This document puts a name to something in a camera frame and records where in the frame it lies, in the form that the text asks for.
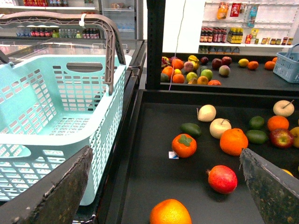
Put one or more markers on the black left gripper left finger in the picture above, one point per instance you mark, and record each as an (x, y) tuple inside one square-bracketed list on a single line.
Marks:
[(55, 198)]

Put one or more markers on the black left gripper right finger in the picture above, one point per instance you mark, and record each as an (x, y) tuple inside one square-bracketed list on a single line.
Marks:
[(275, 192)]

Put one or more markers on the yellow lemon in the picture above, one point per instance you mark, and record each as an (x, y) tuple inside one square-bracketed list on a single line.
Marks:
[(288, 172)]

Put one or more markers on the black fruit shelf tray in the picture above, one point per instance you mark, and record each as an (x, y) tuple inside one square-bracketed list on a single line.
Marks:
[(144, 175)]

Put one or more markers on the black upper shelf tray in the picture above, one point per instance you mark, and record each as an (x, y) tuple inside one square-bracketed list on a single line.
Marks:
[(244, 81)]

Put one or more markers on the red pomegranate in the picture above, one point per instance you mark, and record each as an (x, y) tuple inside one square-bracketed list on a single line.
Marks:
[(222, 179)]

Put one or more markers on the red apple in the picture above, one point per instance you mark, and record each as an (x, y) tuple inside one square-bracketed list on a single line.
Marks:
[(281, 138)]

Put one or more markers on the green lime lower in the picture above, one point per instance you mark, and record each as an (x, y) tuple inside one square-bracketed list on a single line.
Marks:
[(256, 136)]

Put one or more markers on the green lime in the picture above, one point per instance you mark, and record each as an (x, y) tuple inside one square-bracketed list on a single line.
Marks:
[(256, 136), (256, 123)]

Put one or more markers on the yellow orange fruit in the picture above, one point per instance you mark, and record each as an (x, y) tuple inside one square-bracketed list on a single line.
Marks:
[(295, 133)]

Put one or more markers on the large orange middle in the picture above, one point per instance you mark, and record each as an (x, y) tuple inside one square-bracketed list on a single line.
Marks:
[(233, 141)]

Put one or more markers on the large orange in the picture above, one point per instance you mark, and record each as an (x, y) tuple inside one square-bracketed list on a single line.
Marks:
[(233, 141), (170, 211)]

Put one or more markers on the small orange tangerine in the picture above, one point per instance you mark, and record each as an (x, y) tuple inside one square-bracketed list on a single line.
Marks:
[(277, 122)]

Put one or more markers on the green lime upper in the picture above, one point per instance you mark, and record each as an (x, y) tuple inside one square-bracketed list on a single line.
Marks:
[(256, 123)]

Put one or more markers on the white apple right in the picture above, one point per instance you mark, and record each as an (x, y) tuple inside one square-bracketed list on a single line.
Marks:
[(283, 108)]

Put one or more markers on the white apple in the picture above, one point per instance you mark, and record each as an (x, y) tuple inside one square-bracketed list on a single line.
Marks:
[(283, 108), (219, 126)]

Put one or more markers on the white apple middle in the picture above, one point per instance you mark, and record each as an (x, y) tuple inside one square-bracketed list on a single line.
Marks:
[(219, 126)]

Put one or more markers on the orange persimmon with green calyx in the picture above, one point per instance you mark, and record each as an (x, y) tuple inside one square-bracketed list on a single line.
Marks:
[(184, 145)]

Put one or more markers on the dark green avocado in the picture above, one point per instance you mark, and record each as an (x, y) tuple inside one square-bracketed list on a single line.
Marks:
[(191, 129)]

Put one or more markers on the large orange front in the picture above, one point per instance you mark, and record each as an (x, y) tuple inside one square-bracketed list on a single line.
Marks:
[(170, 211)]

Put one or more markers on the white price label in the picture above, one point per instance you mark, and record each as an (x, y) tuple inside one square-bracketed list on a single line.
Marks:
[(172, 155)]

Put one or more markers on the small blue basket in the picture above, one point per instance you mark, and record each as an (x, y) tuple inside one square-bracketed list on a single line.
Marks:
[(287, 65)]

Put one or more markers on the pink dragon fruit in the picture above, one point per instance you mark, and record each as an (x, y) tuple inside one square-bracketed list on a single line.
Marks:
[(165, 62)]

